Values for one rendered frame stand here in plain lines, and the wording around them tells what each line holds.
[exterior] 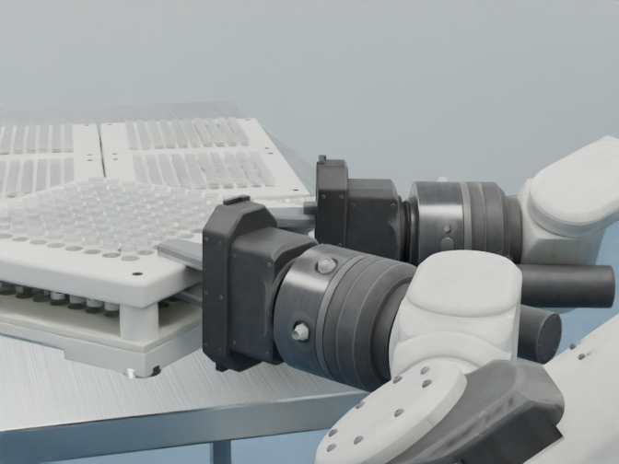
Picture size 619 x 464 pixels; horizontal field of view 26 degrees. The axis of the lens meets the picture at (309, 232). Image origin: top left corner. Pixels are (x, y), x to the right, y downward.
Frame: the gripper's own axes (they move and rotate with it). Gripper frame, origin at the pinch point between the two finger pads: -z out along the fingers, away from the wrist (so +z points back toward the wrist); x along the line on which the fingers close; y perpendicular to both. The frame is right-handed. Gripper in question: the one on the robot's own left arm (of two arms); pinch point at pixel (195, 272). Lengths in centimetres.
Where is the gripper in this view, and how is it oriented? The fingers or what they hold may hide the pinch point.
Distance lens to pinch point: 98.4
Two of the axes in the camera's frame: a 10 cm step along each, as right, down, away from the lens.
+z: 7.9, 1.9, -5.9
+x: -0.2, 9.6, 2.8
